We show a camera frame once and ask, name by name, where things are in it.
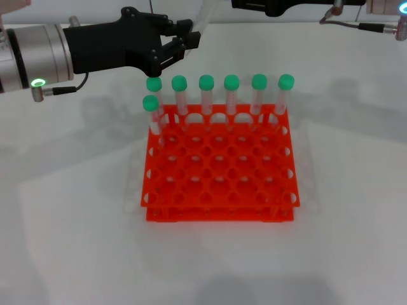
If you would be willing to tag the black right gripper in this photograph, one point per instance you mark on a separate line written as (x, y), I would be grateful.
(286, 4)

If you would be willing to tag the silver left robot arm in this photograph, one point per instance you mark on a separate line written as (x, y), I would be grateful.
(35, 54)

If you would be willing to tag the green capped test tube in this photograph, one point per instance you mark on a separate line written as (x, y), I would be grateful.
(154, 85)
(206, 82)
(259, 81)
(150, 103)
(179, 83)
(286, 81)
(203, 16)
(231, 82)

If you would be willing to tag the orange test tube rack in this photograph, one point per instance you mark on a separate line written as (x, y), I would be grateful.
(222, 216)

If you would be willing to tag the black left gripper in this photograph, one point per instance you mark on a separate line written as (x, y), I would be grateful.
(105, 44)

